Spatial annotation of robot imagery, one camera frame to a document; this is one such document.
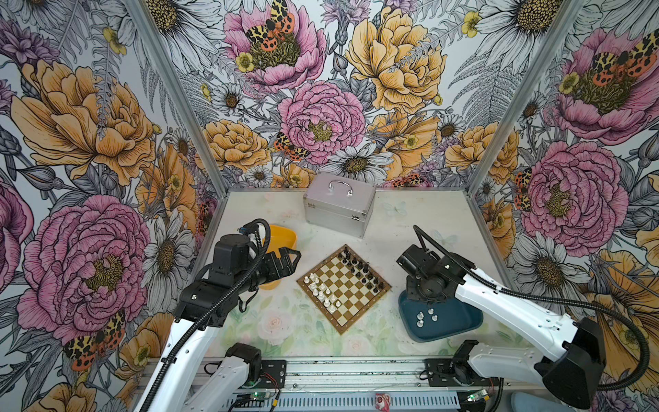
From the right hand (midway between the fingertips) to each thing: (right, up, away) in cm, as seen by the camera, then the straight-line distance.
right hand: (420, 302), depth 76 cm
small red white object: (-13, -22, -10) cm, 27 cm away
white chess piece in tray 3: (+2, -9, +7) cm, 11 cm away
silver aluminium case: (-23, +30, +20) cm, 43 cm away
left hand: (-37, +11, -7) cm, 40 cm away
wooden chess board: (-22, +1, +14) cm, 26 cm away
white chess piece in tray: (+3, -7, +7) cm, 10 cm away
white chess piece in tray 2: (+6, -6, +9) cm, 12 cm away
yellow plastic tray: (-47, +17, +26) cm, 56 cm away
